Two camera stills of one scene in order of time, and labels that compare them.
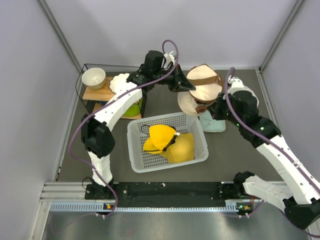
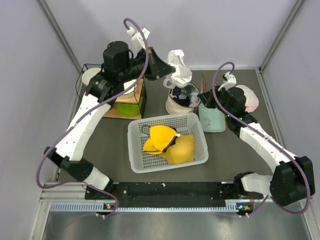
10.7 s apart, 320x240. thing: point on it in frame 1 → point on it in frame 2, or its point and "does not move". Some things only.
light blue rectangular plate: x=211 y=125 does not move
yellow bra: x=164 y=139 does not move
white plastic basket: x=186 y=123 does not move
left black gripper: x=179 y=77 → x=157 y=68
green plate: x=134 y=109 does not move
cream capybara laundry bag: x=208 y=87 → x=173 y=107
